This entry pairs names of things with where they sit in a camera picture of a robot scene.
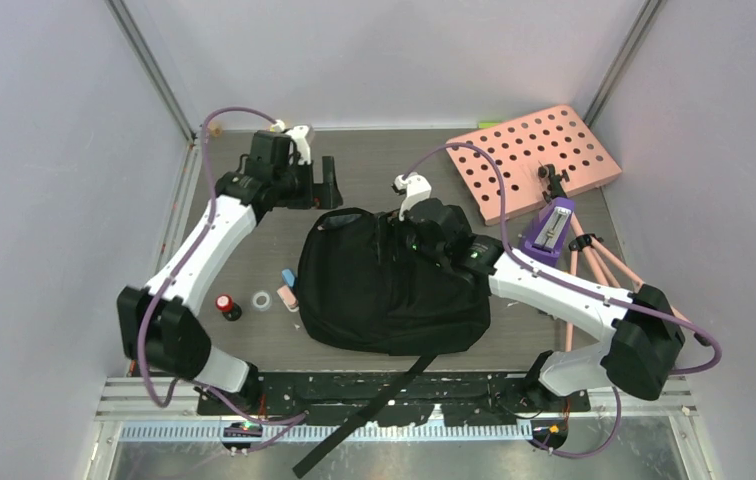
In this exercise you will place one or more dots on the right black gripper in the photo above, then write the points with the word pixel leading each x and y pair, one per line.
pixel 396 231

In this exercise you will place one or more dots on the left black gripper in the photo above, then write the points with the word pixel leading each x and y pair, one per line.
pixel 309 199

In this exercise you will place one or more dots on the black backpack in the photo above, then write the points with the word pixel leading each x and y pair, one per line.
pixel 353 296

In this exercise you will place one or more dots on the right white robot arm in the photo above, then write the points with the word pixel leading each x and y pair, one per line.
pixel 637 341

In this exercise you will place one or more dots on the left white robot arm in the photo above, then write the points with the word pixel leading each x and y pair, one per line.
pixel 158 322

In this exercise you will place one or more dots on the blue eraser pen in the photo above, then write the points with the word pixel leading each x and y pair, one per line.
pixel 289 277

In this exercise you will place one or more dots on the pink correction tape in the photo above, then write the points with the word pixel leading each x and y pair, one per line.
pixel 288 298

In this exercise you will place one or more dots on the purple metronome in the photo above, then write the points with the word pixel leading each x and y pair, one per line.
pixel 545 236

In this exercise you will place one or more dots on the clear tape roll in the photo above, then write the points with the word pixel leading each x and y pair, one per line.
pixel 261 301

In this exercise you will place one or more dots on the small wooden cork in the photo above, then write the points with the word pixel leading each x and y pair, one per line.
pixel 215 129

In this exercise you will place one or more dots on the red black stamp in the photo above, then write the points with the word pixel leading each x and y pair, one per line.
pixel 229 309

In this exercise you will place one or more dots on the pink perforated stand board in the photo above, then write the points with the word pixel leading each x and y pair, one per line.
pixel 556 135

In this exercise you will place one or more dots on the pink tripod legs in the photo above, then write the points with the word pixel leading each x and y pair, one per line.
pixel 581 244

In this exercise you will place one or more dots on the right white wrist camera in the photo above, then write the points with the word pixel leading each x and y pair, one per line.
pixel 415 188

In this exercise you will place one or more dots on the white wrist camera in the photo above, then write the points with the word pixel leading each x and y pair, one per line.
pixel 415 188
pixel 301 136

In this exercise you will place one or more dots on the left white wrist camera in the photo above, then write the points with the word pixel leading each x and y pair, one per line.
pixel 301 136

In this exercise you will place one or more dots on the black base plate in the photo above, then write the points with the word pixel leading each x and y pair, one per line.
pixel 463 398

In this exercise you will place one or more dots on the slotted aluminium rail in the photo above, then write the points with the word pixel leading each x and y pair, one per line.
pixel 234 431

